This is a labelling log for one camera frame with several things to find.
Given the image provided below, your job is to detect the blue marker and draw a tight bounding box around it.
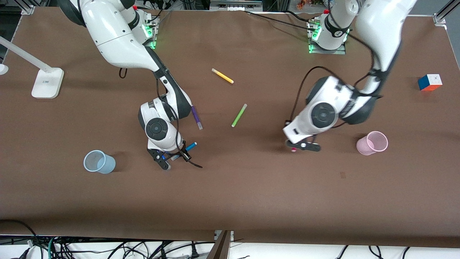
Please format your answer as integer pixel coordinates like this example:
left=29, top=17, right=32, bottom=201
left=172, top=142, right=198, bottom=161

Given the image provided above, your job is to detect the purple marker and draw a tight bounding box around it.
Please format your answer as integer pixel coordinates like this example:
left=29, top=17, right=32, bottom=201
left=192, top=106, right=203, bottom=130

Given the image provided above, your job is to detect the translucent pink cup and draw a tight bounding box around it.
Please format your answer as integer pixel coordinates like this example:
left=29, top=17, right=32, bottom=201
left=356, top=131, right=388, bottom=156

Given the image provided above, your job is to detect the translucent blue cup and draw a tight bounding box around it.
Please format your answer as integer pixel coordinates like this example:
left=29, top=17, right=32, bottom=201
left=83, top=150, right=116, bottom=174

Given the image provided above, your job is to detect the brown table mat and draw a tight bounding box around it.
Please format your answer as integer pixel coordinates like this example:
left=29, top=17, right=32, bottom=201
left=0, top=7, right=460, bottom=249

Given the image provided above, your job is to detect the green marker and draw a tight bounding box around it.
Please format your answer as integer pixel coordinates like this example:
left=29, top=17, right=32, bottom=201
left=231, top=104, right=248, bottom=128

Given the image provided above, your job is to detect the yellow marker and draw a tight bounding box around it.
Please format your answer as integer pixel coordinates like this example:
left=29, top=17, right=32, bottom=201
left=211, top=68, right=234, bottom=84

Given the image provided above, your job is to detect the colourful puzzle cube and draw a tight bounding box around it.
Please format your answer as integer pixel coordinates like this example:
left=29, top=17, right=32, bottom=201
left=418, top=74, right=443, bottom=91

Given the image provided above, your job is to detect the white desk lamp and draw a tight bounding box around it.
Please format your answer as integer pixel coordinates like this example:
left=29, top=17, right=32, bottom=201
left=0, top=35, right=64, bottom=99

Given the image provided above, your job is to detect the colourful printed package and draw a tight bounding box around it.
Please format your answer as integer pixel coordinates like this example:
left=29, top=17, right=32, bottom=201
left=298, top=0, right=326, bottom=9

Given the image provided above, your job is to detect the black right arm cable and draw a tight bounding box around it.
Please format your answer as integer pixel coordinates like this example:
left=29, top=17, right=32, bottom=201
left=119, top=67, right=203, bottom=169

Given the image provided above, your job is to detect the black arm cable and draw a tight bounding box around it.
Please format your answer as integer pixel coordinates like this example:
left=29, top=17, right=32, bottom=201
left=119, top=67, right=203, bottom=169
left=289, top=32, right=382, bottom=124

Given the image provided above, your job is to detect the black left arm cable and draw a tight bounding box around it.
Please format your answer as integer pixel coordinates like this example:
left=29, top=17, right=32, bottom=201
left=289, top=32, right=382, bottom=124

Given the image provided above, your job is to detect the black cable with plug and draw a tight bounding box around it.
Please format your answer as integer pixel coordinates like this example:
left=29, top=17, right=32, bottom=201
left=186, top=241, right=200, bottom=259

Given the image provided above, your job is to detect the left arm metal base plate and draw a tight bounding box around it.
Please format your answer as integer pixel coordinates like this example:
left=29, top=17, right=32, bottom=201
left=308, top=18, right=347, bottom=55

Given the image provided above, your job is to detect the table leg post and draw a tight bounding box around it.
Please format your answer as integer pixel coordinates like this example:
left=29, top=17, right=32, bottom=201
left=207, top=230, right=234, bottom=259

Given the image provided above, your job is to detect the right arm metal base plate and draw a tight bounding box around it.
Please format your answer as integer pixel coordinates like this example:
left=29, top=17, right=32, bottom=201
left=142, top=14, right=158, bottom=50

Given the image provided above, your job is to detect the black base power cable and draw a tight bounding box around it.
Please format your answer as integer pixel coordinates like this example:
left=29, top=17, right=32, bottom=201
left=244, top=10, right=317, bottom=30

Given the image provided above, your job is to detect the aluminium frame rail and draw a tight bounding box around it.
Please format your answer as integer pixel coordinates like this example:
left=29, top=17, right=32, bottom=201
left=210, top=0, right=263, bottom=11

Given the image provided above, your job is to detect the aluminium frame profile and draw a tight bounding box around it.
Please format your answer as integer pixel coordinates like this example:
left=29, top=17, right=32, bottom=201
left=433, top=0, right=454, bottom=26
left=20, top=0, right=36, bottom=15

